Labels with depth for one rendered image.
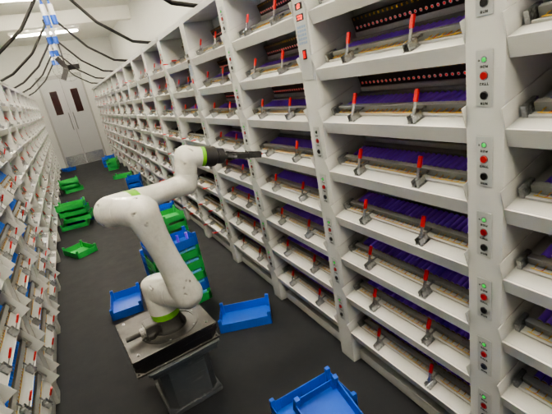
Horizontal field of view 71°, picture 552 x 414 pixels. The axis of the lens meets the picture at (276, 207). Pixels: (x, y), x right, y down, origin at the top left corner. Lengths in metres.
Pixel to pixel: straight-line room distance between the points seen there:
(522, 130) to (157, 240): 1.15
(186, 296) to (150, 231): 0.32
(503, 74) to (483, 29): 0.11
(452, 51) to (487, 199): 0.36
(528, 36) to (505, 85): 0.10
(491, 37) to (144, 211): 1.12
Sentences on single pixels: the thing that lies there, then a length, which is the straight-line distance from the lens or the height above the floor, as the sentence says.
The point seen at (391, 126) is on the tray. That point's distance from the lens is 1.23.
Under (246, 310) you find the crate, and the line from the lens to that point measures 2.46.
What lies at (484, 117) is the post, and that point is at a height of 1.15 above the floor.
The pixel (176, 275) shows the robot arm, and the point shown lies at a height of 0.67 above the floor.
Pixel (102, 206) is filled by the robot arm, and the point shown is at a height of 0.98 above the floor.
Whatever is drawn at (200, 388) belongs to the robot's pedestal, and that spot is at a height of 0.06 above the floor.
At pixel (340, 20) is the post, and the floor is 1.46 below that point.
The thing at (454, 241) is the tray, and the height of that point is 0.77.
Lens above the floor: 1.33
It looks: 19 degrees down
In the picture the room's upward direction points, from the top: 10 degrees counter-clockwise
